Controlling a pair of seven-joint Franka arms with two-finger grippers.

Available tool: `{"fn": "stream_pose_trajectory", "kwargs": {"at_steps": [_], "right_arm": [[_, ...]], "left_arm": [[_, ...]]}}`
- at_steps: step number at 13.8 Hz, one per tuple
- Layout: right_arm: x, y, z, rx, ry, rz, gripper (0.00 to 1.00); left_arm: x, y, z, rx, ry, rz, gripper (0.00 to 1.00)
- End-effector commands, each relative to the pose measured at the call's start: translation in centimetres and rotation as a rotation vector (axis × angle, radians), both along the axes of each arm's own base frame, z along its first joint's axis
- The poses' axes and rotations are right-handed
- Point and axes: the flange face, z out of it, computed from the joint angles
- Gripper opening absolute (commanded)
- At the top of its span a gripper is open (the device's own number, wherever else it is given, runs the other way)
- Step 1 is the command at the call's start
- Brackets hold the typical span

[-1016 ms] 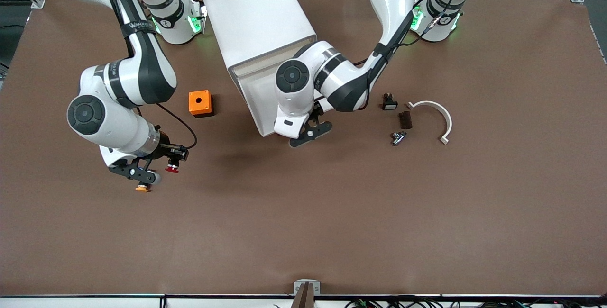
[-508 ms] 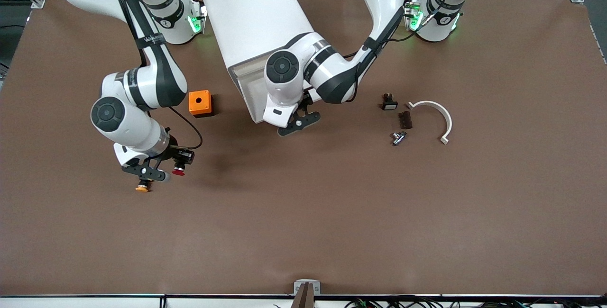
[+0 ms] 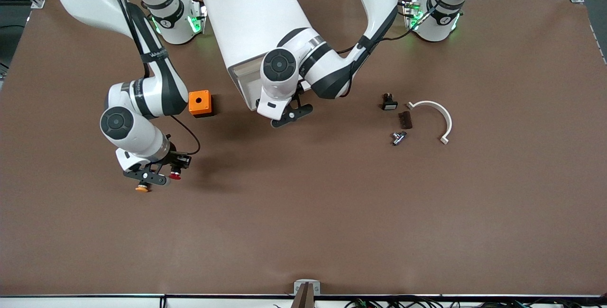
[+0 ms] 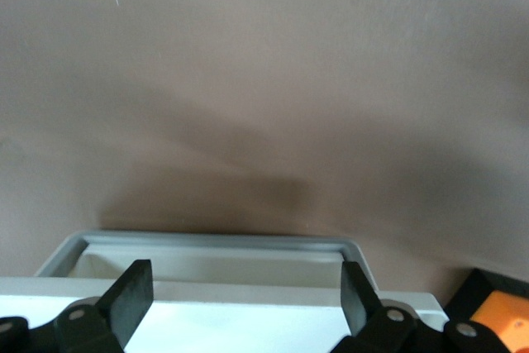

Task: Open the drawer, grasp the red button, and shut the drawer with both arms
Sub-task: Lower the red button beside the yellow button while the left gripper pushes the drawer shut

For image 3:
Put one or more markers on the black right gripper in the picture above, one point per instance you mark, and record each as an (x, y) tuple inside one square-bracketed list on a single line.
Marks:
[(179, 160)]

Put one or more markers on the red mushroom push button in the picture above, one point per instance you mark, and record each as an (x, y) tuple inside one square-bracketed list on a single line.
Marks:
[(175, 176)]

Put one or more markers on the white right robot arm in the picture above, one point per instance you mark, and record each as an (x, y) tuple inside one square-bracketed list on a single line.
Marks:
[(133, 132)]

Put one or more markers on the orange mushroom push button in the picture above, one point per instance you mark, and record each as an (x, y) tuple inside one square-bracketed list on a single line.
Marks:
[(141, 188)]

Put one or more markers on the black square push button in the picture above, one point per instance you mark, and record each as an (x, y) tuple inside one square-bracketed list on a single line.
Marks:
[(390, 104)]

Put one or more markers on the orange box with hole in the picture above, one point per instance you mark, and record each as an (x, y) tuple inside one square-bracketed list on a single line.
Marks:
[(199, 97)]

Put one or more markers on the chrome angle valve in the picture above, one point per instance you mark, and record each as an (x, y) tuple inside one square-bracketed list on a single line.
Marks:
[(398, 138)]

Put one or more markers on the white curved plastic clip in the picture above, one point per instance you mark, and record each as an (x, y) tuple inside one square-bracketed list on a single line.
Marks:
[(429, 103)]

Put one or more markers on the black right camera mount plate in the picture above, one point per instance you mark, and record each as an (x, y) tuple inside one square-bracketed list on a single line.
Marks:
[(133, 173)]

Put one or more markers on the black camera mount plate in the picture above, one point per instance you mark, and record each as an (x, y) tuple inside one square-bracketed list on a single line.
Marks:
[(298, 111), (133, 173)]

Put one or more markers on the black left camera mount plate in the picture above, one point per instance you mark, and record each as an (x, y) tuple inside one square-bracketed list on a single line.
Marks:
[(298, 111)]

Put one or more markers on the white table edge rail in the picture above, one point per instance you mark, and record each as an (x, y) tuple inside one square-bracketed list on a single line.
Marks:
[(95, 302)]

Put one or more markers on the brown camera mast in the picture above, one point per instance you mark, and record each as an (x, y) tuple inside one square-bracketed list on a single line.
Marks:
[(303, 298)]

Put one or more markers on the grey metal table bracket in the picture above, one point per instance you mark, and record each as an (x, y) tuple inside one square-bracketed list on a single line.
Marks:
[(317, 289)]

